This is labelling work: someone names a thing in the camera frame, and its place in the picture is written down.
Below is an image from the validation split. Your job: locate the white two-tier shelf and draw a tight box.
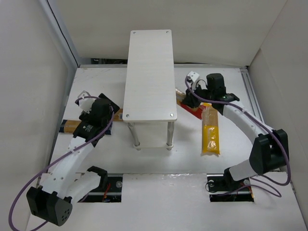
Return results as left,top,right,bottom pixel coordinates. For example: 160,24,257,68
123,29,177,150

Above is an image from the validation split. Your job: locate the red spaghetti bag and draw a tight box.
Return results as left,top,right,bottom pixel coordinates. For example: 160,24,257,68
176,88,205,120

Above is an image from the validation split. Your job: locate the yellow spaghetti bag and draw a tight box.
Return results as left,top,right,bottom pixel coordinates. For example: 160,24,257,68
201,103,220,155

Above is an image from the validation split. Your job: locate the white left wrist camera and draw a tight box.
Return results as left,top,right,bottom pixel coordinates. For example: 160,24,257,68
75,90,95,114

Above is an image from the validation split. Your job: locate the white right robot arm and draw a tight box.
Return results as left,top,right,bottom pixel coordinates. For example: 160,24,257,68
183,72,291,187

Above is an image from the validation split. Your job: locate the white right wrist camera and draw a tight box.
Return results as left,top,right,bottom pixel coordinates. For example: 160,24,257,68
186,71,200,90

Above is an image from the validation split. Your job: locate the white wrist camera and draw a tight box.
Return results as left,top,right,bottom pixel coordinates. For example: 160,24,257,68
186,71,200,90
75,90,95,114

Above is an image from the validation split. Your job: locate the brown spaghetti box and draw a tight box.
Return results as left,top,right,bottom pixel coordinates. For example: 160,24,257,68
113,108,123,122

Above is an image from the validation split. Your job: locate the blue-ended spaghetti box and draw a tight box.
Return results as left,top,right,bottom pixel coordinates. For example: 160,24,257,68
59,119,107,138

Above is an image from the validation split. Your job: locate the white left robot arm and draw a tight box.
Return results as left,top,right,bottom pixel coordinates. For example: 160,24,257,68
26,91,120,226

